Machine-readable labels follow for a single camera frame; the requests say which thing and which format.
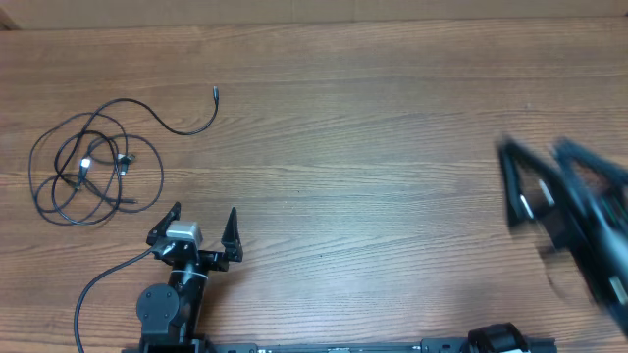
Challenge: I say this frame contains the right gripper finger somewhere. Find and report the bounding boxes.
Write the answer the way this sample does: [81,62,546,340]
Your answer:
[497,136,562,228]
[552,138,627,196]

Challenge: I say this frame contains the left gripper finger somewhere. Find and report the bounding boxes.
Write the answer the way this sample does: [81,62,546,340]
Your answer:
[146,202,182,245]
[221,207,243,263]

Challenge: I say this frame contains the black USB cable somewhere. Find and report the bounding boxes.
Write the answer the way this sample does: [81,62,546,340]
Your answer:
[27,111,166,227]

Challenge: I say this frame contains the black cable with barrel plug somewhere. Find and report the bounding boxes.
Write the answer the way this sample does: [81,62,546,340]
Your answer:
[73,85,221,192]

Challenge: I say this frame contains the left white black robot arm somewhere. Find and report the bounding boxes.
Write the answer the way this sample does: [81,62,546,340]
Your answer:
[73,202,243,353]

